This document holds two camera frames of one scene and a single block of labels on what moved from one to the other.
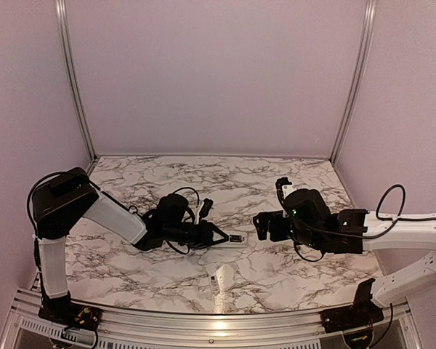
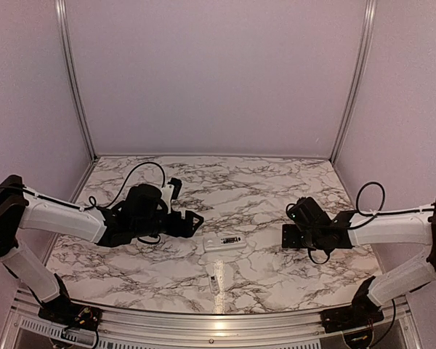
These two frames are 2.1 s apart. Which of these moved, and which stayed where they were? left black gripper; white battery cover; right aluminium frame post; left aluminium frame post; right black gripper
Moved: right black gripper; left black gripper
Stayed: left aluminium frame post; white battery cover; right aluminium frame post
